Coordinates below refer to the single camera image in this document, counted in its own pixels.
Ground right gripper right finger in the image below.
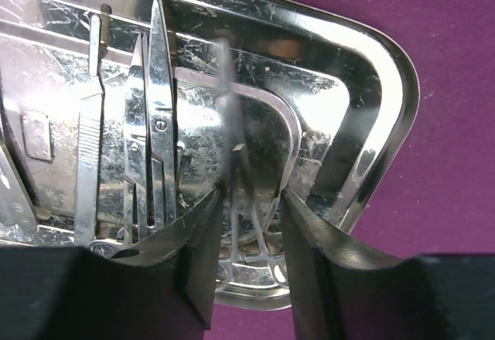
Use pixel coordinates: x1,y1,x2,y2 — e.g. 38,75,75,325
281,191,494,339

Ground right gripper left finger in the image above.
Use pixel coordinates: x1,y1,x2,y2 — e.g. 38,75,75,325
1,189,224,339

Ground steel hemostat forceps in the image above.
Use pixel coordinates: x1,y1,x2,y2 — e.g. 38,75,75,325
214,39,288,290

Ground purple cloth wrap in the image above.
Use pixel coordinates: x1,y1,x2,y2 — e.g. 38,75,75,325
200,0,495,340

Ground small steel scissors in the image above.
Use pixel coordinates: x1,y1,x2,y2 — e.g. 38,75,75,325
122,35,149,247

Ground long steel scissors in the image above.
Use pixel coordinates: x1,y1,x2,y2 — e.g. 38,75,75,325
146,0,177,230

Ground steel tweezers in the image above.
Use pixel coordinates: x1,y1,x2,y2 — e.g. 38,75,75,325
1,143,38,233

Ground steel instrument tray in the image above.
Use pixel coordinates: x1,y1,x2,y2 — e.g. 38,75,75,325
1,0,419,311

